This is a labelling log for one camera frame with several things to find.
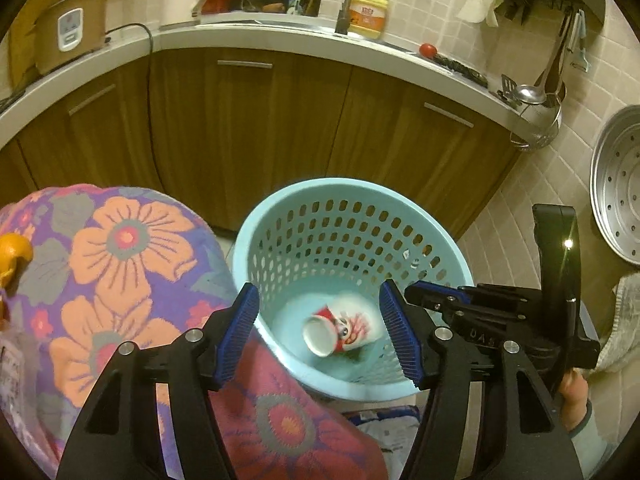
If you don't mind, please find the right hand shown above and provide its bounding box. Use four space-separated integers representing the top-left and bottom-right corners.
559 368 588 431

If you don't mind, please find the red white paper cup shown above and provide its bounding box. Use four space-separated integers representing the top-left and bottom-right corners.
302 294 374 358

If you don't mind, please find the light blue plastic basket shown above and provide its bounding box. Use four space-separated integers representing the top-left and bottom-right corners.
232 178 473 402

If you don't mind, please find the floral tablecloth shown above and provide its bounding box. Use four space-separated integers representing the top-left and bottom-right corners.
1 184 387 479

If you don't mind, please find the perforated steel steamer tray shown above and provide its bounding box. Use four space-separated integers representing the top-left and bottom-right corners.
589 105 640 266

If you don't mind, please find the clear plastic bag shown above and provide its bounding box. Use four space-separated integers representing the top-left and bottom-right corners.
1 330 34 428

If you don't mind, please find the red tomato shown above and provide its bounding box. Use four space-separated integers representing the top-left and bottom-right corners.
419 44 438 60

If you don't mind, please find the orange peel piece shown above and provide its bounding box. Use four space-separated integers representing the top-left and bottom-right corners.
0 233 34 288

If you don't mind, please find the brown rice cooker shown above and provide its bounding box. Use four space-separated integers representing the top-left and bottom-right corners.
34 0 107 76

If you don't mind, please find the wooden cutting board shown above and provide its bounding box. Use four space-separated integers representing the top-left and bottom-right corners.
9 0 58 90

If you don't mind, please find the yellow detergent bottle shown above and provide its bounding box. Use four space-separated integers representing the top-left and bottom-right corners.
349 0 390 40

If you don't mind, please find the steel sink faucet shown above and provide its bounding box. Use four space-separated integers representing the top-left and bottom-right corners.
334 0 352 36

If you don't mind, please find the black power cable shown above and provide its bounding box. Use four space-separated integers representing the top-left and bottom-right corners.
103 22 156 162

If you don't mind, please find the steel ladle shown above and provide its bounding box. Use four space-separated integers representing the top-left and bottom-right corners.
513 6 574 105

